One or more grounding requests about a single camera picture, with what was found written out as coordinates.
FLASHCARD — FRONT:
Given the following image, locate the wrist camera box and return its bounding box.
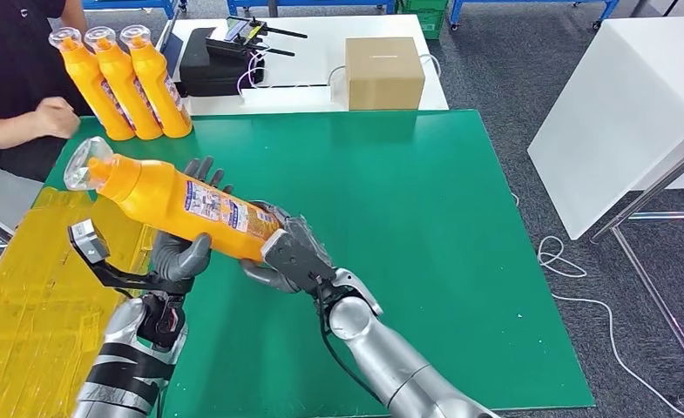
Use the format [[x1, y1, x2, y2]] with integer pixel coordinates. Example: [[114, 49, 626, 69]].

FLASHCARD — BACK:
[[260, 228, 338, 296], [67, 218, 196, 296]]

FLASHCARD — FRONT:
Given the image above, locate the brown cardboard box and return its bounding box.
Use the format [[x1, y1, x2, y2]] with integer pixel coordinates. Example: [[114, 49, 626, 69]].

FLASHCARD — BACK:
[[344, 37, 426, 111]]

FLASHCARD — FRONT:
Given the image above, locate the metal table leg frame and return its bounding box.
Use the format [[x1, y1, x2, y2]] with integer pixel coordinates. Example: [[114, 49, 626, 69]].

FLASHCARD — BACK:
[[588, 132, 684, 405]]

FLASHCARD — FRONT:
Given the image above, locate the person's right hand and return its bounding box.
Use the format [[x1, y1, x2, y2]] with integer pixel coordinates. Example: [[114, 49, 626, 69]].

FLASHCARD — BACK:
[[31, 96, 82, 140]]

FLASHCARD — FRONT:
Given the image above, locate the blue metal shelf frame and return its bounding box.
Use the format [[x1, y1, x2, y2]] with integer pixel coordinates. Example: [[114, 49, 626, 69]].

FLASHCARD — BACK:
[[226, 0, 397, 17], [81, 0, 188, 19], [446, 0, 619, 31]]

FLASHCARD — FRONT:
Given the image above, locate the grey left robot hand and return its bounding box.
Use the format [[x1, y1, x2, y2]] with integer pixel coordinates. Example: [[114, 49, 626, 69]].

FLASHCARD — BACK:
[[149, 156, 234, 283]]

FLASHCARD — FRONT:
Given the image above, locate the pale grey bench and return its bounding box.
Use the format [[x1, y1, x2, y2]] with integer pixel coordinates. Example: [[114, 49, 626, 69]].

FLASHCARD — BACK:
[[0, 148, 44, 252]]

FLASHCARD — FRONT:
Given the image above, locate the white side table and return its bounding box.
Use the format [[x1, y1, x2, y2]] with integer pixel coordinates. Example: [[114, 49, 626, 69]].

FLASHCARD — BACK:
[[525, 16, 684, 242]]

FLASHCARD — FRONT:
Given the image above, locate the black remote controller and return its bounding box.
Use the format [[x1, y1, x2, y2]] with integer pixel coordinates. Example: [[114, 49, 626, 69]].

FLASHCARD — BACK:
[[206, 17, 309, 59]]

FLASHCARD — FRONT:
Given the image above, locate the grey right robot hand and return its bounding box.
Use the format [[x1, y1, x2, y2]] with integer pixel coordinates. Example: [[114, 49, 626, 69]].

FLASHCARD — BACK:
[[238, 199, 334, 295]]

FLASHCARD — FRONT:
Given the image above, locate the green plastic crate stack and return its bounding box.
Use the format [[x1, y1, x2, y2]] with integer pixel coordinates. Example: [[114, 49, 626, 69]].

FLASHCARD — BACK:
[[396, 0, 449, 41]]

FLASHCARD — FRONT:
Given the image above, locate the orange detergent bottle clear cap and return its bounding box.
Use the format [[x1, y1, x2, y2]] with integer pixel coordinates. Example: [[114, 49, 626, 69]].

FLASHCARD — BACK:
[[48, 27, 137, 142], [63, 136, 286, 264], [84, 25, 165, 141], [119, 24, 193, 140]]

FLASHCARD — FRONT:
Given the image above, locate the white floor cable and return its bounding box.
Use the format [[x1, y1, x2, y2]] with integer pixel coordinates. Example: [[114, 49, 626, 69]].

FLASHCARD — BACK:
[[509, 192, 684, 418]]

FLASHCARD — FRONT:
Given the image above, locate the black carrying case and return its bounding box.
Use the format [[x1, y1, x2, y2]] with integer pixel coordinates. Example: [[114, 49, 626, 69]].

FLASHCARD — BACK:
[[179, 27, 266, 98]]

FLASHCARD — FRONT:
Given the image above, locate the person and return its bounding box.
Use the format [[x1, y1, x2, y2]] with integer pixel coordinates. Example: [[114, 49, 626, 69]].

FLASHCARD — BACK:
[[0, 0, 91, 184]]

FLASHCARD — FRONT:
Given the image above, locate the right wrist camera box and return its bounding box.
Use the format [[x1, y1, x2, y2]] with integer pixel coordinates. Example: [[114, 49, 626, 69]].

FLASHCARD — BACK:
[[260, 228, 338, 296]]

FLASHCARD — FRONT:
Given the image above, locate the dark tablet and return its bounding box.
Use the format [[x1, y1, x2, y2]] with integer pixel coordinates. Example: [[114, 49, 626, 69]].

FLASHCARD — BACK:
[[158, 6, 185, 78]]

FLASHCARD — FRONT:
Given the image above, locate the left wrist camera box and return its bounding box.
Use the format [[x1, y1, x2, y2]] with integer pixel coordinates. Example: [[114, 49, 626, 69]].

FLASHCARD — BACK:
[[67, 218, 196, 296]]

